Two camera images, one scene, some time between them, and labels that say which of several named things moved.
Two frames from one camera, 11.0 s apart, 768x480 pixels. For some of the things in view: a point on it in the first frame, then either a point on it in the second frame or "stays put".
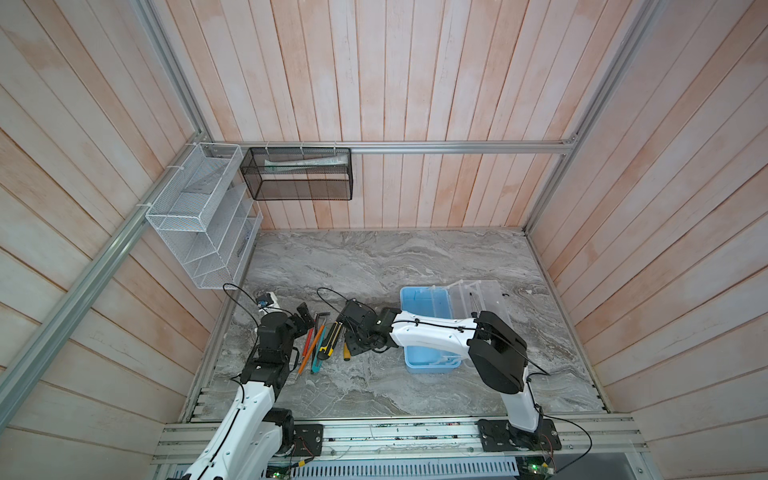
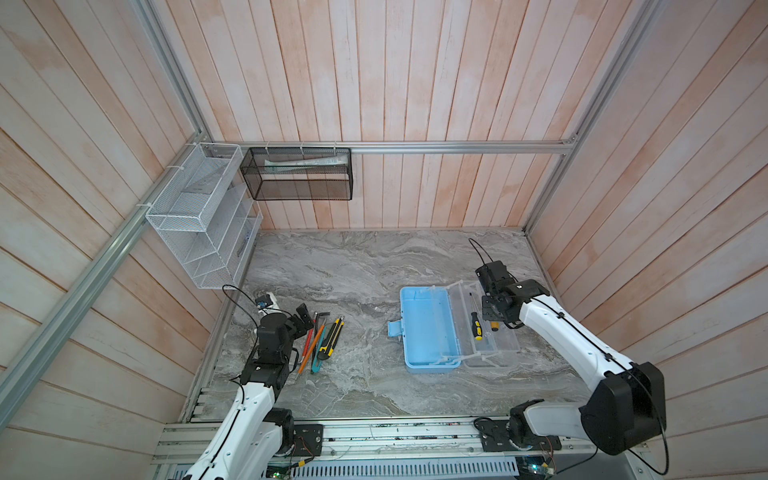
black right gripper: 352,347 to 485,311
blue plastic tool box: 458,300 stays put
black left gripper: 301,328 stays put
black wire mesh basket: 299,173 stays put
